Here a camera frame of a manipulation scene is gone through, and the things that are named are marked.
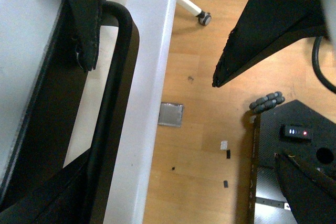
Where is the grey floor outlet plate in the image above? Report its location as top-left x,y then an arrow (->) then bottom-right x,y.
158,102 -> 184,127

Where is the white chair leg with caster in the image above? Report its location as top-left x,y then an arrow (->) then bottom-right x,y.
176,0 -> 212,26

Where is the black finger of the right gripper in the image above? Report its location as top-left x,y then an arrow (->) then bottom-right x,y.
67,0 -> 103,71
212,0 -> 327,88

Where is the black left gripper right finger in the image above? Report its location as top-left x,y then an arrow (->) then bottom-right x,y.
274,152 -> 335,223

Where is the white drawer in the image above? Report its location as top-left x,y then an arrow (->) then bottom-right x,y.
1,0 -> 176,223

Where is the grey omni wheel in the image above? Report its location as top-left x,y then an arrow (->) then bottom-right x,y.
249,91 -> 285,114

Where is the black cable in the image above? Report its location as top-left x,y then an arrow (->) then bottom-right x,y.
311,35 -> 336,93

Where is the black drawer handle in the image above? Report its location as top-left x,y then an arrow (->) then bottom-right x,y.
80,1 -> 140,223

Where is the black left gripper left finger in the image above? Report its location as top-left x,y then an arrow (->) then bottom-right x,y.
1,151 -> 89,223

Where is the black robot mobile base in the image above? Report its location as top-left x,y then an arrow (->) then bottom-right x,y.
247,100 -> 335,223

